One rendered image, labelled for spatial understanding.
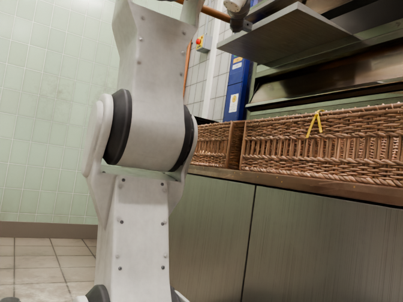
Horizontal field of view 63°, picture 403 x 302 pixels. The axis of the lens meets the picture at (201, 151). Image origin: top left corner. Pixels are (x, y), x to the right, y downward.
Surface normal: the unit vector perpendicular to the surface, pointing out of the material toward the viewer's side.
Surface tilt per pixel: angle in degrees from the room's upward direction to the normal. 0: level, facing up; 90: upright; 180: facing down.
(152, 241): 69
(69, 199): 90
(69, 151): 90
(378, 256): 90
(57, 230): 90
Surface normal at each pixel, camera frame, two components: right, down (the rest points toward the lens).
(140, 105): 0.51, -0.39
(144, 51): 0.51, -0.16
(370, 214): -0.86, -0.15
